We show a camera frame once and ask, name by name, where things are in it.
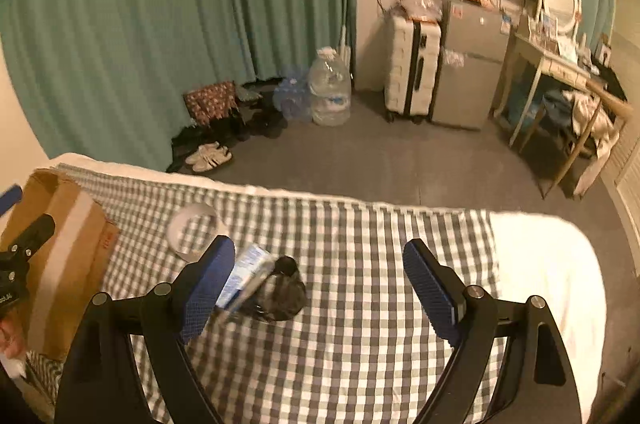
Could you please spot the white ribbed suitcase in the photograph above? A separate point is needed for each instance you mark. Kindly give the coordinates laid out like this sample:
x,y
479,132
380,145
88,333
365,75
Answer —
x,y
410,64

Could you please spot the clear large water jug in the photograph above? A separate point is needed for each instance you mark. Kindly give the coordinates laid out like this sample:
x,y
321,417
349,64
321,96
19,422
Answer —
x,y
330,89

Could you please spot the pile of dark shoes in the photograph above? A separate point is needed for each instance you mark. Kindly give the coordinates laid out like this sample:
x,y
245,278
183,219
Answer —
x,y
250,121

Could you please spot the white round container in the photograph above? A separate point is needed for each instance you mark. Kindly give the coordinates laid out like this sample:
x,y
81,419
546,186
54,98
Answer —
x,y
175,234

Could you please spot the pile of clothes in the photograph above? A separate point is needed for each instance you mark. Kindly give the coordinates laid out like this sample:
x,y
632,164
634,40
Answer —
x,y
585,114

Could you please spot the bag of crushed blue bottles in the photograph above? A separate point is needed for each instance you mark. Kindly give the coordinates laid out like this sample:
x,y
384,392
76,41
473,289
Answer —
x,y
292,96

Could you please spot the wide teal curtain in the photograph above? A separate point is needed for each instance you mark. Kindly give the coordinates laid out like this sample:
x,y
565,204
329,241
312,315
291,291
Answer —
x,y
150,29

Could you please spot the small grey fridge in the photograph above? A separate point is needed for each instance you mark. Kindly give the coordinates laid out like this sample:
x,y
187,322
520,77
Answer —
x,y
470,69

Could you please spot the patterned dark bag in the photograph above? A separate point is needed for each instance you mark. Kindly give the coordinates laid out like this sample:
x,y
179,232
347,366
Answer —
x,y
210,101

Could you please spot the blue white tissue pack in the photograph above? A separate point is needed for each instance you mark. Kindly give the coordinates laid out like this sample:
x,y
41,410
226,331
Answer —
x,y
245,269

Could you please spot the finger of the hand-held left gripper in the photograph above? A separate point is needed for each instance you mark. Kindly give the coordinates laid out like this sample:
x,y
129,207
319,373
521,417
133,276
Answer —
x,y
10,198
32,229

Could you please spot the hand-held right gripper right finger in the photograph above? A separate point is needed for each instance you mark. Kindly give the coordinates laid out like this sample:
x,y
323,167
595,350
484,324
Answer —
x,y
430,289

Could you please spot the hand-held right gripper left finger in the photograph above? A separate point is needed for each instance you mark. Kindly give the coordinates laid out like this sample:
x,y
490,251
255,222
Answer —
x,y
207,289

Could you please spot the silver foil bag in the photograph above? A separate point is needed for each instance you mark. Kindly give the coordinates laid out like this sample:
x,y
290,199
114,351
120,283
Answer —
x,y
285,294

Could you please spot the white louvred cabinet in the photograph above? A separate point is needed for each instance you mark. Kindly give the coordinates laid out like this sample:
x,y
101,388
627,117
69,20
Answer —
x,y
625,194

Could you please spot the person's left hand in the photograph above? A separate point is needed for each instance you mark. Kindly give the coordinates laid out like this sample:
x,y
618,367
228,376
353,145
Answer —
x,y
10,339

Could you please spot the cream dressing table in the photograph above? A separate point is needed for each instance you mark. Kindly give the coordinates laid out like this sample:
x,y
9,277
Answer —
x,y
555,66

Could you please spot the wooden chair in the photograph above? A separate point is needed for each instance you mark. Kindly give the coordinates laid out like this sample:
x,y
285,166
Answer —
x,y
590,139

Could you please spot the clear plastic bag clutter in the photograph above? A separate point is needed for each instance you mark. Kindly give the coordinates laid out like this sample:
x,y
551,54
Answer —
x,y
417,4

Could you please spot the brown cardboard box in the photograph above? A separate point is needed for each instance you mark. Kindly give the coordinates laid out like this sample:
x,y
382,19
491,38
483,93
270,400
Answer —
x,y
65,244

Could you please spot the white striped sneaker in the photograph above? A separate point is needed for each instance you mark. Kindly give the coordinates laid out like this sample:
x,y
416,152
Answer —
x,y
202,153
215,160

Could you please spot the grey white checkered cloth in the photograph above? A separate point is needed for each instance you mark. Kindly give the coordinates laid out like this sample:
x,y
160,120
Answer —
x,y
350,304

